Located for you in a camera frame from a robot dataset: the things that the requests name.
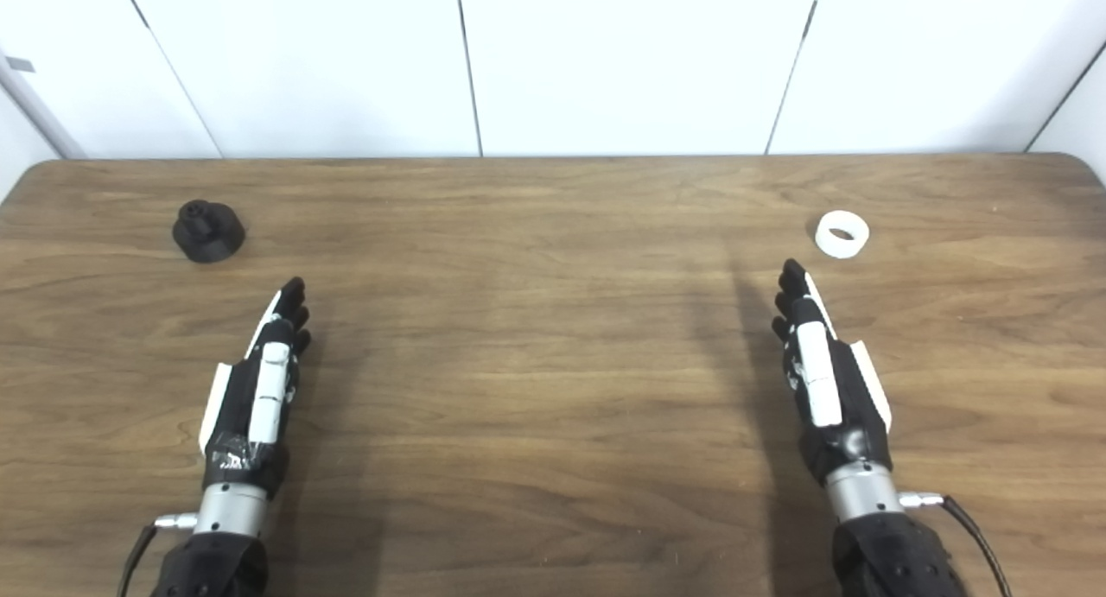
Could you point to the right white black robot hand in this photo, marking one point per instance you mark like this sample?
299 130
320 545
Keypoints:
851 415

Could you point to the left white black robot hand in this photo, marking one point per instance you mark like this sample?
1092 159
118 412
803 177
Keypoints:
242 424

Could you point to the round black part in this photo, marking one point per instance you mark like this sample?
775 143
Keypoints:
207 237

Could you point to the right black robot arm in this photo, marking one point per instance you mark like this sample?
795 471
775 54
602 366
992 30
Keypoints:
873 528

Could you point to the grey wall corner post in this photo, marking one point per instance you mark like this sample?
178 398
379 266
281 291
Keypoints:
39 109

